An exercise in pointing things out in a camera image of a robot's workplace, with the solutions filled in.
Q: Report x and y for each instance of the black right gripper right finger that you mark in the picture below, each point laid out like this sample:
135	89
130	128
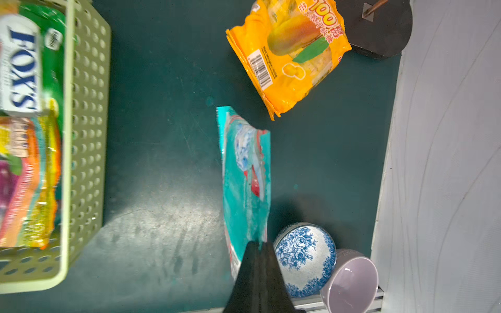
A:
273	293

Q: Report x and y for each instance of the bronze wire glass stand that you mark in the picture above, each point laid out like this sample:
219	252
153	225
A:
377	29

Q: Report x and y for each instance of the blue white patterned bowl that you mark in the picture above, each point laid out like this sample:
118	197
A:
307	257

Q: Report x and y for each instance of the green Fox's spring tea bag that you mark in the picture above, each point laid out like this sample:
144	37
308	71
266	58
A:
32	59

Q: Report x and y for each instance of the yellow candy bag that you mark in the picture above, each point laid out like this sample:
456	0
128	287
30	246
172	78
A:
289	47

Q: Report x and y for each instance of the pale green plastic basket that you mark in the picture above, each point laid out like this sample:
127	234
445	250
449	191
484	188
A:
87	79

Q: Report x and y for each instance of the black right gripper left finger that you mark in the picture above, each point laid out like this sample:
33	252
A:
245	294

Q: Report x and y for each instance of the teal Fox's mint bag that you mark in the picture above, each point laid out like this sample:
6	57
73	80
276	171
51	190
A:
246	165

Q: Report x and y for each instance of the lilac bowl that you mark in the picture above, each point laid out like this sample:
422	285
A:
353	284

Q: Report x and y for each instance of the orange pink Fox's fruits bag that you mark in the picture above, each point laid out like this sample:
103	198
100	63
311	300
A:
30	174

